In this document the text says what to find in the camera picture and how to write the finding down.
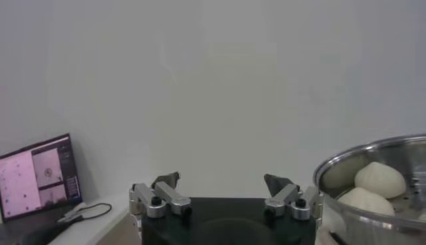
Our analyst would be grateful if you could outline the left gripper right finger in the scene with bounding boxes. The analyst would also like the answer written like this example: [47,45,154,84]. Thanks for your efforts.
[264,173,324,221]

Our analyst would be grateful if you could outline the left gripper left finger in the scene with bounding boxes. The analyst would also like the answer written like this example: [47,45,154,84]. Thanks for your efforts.
[128,171,193,219]

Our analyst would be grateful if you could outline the white steamed baozi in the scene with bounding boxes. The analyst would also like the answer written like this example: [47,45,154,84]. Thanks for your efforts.
[354,161,407,200]
[337,186,395,216]

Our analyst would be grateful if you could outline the stainless steel steamer basket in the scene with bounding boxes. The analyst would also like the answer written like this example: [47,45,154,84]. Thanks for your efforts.
[313,133,426,245]

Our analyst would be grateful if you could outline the white side desk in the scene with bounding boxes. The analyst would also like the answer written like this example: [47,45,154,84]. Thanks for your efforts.
[0,189,140,245]

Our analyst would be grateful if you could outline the laptop with pink screen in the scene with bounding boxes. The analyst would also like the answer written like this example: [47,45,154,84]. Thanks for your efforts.
[0,132,83,245]

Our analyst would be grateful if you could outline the thin black looped cable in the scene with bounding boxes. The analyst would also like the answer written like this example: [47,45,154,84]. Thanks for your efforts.
[76,202,112,220]

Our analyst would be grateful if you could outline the white cable connector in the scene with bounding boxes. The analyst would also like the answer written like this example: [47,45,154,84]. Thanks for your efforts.
[57,202,87,223]

